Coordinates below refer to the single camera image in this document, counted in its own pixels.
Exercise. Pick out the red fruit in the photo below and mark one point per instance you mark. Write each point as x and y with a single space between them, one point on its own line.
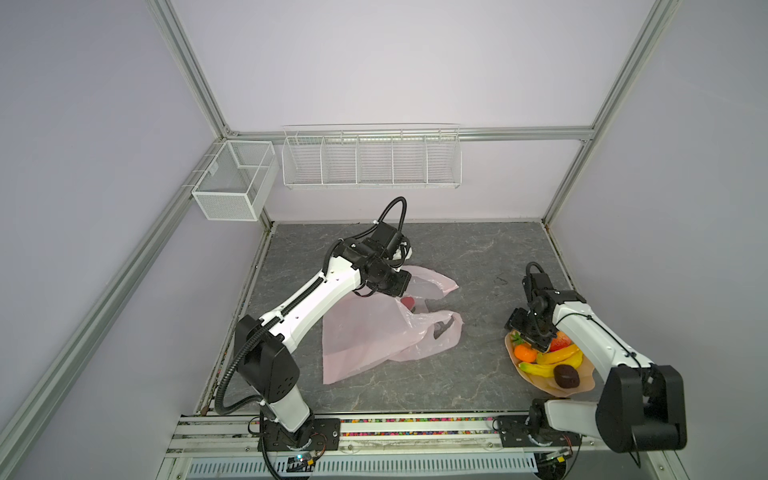
409 303

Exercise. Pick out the yellow banana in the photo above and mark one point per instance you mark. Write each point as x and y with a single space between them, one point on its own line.
538 370
570 355

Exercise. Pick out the white vent grille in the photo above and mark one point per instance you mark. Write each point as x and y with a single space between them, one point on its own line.
367 465

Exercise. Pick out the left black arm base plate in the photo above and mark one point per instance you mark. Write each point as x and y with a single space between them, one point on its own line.
318 434

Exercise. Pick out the dark purple plum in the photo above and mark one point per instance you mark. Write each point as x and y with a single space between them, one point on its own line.
566 377

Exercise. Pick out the orange fruit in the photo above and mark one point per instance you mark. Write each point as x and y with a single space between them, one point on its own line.
525 353

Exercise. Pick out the red strawberry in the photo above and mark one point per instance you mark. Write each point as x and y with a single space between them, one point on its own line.
560 342

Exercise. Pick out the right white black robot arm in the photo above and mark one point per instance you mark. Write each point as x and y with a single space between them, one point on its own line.
641 407

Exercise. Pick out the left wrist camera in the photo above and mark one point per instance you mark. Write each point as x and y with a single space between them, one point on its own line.
401 255

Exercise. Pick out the long white wire basket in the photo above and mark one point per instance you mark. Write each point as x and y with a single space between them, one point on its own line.
420 157

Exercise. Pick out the pink plastic bag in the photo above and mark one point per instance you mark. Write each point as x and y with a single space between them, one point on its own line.
359 334

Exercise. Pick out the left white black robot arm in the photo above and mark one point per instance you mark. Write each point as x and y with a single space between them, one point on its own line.
262 369

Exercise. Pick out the aluminium mounting rail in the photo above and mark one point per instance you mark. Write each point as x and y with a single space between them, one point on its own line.
361 433

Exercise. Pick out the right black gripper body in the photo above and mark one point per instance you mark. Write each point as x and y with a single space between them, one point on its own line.
534 332

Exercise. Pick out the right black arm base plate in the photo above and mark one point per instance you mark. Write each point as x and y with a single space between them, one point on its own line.
514 431

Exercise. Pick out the small white mesh basket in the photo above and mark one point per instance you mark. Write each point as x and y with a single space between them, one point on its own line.
237 181

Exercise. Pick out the beige wavy fruit plate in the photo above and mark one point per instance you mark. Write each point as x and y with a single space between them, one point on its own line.
549 385

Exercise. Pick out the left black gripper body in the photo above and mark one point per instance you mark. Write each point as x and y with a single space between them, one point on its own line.
391 282

